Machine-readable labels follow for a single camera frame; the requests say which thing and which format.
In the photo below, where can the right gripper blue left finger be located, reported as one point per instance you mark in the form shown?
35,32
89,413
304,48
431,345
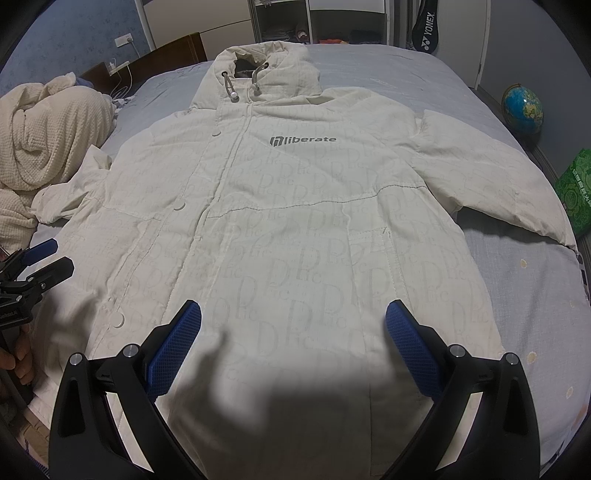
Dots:
167,346

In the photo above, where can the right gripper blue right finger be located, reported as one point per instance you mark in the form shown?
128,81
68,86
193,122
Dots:
413,343

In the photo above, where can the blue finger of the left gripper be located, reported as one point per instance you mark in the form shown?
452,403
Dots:
33,255
51,275

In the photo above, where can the white hooded puffer jacket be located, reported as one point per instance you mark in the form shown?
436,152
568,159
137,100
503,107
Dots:
277,239

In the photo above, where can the person's left hand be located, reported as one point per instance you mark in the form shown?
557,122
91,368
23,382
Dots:
20,361

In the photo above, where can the cream knitted blanket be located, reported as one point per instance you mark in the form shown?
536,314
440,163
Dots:
46,130

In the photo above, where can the grey-blue bed sheet mattress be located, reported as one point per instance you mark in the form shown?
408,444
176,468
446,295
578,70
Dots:
531,295

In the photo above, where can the green plastic bag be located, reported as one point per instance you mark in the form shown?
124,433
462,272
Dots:
574,190

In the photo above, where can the dark wooden headboard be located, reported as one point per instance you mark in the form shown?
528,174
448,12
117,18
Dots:
185,51

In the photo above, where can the blue desk globe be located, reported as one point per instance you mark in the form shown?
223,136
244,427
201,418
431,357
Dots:
522,110

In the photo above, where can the black Yonex racket bag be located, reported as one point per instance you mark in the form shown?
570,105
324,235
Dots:
425,32

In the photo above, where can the white open wardrobe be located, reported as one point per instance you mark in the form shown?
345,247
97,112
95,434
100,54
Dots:
463,26

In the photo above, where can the white power strip with cable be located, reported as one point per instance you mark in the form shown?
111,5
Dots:
123,80

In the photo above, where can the white wall socket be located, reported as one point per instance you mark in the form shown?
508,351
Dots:
123,40

